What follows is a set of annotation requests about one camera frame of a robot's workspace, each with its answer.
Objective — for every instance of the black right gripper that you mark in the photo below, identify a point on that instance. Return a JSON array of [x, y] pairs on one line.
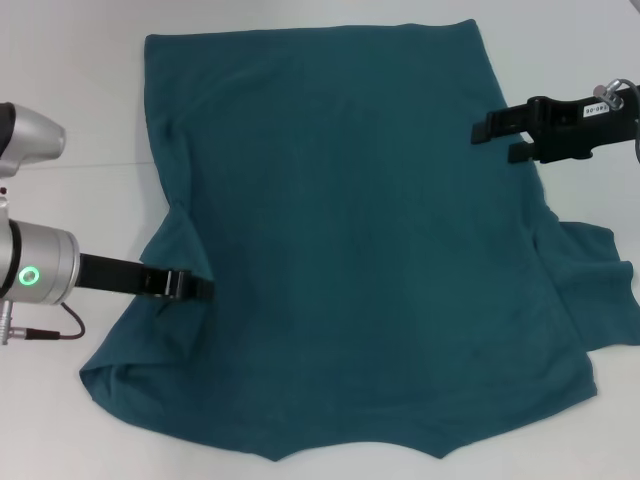
[[560, 132]]

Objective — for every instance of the teal blue t-shirt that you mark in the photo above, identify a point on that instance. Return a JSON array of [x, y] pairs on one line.
[[350, 225]]

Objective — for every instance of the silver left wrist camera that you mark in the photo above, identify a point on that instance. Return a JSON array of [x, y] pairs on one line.
[[30, 140]]

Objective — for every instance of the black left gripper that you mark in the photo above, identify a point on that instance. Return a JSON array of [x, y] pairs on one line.
[[110, 275]]

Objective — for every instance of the silver round connector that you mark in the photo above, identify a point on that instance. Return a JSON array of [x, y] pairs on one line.
[[6, 320]]

